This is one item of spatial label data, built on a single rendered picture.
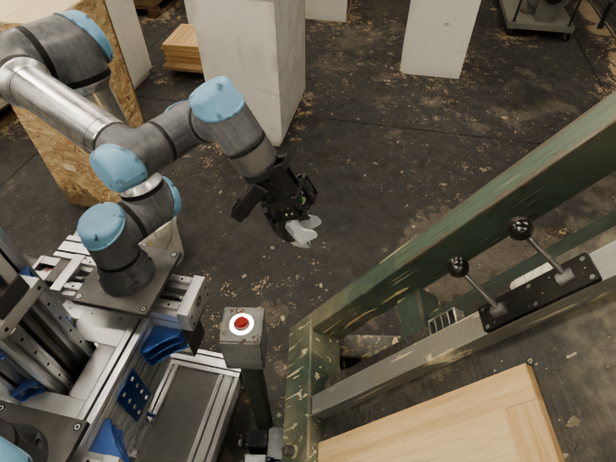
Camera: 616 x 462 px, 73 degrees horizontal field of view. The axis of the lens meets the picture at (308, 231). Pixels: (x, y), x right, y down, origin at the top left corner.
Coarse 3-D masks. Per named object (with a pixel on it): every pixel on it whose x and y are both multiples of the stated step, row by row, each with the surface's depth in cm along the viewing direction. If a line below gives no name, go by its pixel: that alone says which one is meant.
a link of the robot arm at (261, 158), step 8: (264, 144) 67; (256, 152) 66; (264, 152) 67; (272, 152) 69; (232, 160) 67; (240, 160) 67; (248, 160) 66; (256, 160) 67; (264, 160) 67; (272, 160) 68; (240, 168) 68; (248, 168) 67; (256, 168) 67; (264, 168) 68; (248, 176) 69
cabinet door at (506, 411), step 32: (480, 384) 71; (512, 384) 67; (416, 416) 80; (448, 416) 74; (480, 416) 69; (512, 416) 65; (544, 416) 61; (320, 448) 100; (352, 448) 91; (384, 448) 83; (416, 448) 77; (448, 448) 72; (480, 448) 67; (512, 448) 63; (544, 448) 59
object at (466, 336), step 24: (600, 264) 61; (600, 288) 61; (552, 312) 66; (432, 336) 82; (456, 336) 77; (480, 336) 73; (504, 336) 73; (384, 360) 91; (408, 360) 85; (432, 360) 80; (336, 384) 101; (360, 384) 94; (384, 384) 89; (312, 408) 106; (336, 408) 100
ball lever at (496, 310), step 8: (456, 256) 70; (448, 264) 70; (456, 264) 69; (464, 264) 69; (448, 272) 70; (456, 272) 69; (464, 272) 69; (472, 280) 70; (480, 288) 70; (488, 296) 70; (496, 304) 70; (504, 304) 70; (496, 312) 70; (504, 312) 69
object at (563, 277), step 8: (520, 216) 63; (512, 224) 62; (520, 224) 62; (528, 224) 62; (512, 232) 62; (520, 232) 62; (528, 232) 62; (520, 240) 63; (528, 240) 63; (536, 248) 63; (544, 256) 63; (552, 264) 63; (560, 272) 63; (568, 272) 62; (560, 280) 63; (568, 280) 62
